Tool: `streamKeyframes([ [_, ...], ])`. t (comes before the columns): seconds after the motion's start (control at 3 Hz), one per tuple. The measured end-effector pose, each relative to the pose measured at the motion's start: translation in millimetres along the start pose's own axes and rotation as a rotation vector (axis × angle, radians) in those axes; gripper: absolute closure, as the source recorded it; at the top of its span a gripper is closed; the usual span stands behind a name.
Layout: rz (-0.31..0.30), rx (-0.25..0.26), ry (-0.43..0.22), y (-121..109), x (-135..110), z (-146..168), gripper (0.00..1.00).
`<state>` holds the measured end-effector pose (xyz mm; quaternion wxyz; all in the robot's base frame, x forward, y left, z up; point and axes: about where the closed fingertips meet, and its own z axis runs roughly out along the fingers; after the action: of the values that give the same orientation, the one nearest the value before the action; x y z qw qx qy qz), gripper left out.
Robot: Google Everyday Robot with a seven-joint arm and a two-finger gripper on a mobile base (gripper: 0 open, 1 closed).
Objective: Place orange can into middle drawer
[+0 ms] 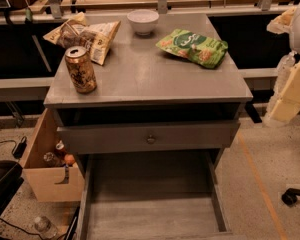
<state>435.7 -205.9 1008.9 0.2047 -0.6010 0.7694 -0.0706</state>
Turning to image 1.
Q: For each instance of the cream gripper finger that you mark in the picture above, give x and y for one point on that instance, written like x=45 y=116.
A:
x=288 y=104

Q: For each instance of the orange soda can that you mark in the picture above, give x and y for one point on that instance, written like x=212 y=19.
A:
x=80 y=69

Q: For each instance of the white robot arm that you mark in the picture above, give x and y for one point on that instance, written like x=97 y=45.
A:
x=289 y=22

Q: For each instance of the grey top drawer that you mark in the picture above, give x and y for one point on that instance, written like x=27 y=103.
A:
x=121 y=138

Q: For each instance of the grey drawer cabinet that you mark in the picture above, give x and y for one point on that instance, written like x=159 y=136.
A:
x=139 y=83

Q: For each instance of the grey open middle drawer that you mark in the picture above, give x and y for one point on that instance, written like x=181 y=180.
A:
x=171 y=195

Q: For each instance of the red can in box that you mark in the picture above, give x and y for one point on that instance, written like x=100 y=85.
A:
x=60 y=149

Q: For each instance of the clear sanitizer bottle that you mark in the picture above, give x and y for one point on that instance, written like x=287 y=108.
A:
x=283 y=72

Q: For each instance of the green snack bag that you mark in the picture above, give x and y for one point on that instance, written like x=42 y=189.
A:
x=205 y=51

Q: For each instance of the black chair base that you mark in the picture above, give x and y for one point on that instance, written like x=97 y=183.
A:
x=290 y=196

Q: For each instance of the white ceramic bowl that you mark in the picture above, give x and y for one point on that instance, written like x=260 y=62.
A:
x=143 y=21

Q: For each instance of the brown chip bag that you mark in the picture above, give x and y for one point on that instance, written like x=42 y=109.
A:
x=95 y=38

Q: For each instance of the orange fruit in box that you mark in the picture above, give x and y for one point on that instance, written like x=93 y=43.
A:
x=69 y=159

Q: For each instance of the bottle in box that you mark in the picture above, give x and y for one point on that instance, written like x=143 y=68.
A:
x=52 y=160

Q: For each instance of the cardboard box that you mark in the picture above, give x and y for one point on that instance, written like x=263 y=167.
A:
x=49 y=184

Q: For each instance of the black power adapter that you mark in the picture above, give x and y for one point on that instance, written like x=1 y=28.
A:
x=20 y=148

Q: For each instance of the plastic water bottle on floor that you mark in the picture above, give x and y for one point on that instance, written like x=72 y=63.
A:
x=45 y=227

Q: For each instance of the black office chair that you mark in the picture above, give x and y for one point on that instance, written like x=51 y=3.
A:
x=10 y=181

